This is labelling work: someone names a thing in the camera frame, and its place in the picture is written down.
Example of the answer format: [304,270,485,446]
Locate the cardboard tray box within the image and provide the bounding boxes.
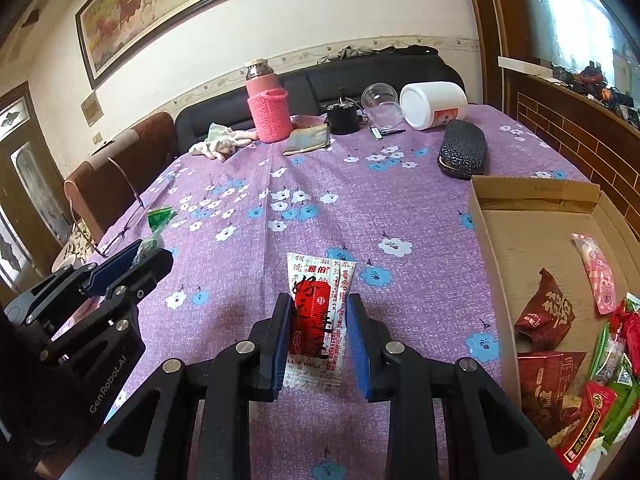
[467,174,640,480]

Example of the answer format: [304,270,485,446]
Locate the black glasses case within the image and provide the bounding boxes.
[437,119,488,180]

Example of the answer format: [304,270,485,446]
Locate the black sofa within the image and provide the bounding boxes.
[175,46,464,155]

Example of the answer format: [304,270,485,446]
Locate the brown wooden cabinet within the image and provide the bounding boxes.
[471,0,639,234]

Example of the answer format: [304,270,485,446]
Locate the pink marshmallow packet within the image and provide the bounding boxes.
[572,233,617,315]

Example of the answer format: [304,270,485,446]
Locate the purple floral tablecloth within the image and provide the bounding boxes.
[106,105,586,479]

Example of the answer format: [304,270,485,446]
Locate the pink knitted thermos bottle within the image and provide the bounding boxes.
[245,58,293,143]

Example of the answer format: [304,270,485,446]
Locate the red white jerky sachet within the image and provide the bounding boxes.
[284,248,356,392]

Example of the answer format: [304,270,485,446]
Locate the clear green candy wrapper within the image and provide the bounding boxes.
[132,206,177,266]

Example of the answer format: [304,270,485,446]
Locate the white cloth gloves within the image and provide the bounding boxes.
[188,122,258,162]

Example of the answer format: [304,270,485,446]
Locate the small black cup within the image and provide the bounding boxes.
[326,100,360,136]

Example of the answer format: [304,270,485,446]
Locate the dark red snack packet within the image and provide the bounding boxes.
[514,268,575,351]
[518,351,586,439]

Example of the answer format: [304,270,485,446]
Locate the brown chair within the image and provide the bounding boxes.
[64,112,177,240]

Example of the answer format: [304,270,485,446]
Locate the folded notebook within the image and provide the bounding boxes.
[283,124,330,156]

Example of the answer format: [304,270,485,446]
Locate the white plastic jar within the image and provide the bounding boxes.
[399,81,468,130]

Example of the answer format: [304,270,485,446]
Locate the red sesame candy packet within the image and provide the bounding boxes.
[555,380,617,474]

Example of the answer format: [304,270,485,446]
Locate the framed horse painting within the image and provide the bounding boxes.
[75,0,218,89]

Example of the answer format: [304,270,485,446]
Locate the large green snack packet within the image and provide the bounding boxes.
[601,354,639,451]

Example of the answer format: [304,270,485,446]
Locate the clear glass jar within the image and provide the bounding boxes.
[360,82,404,130]

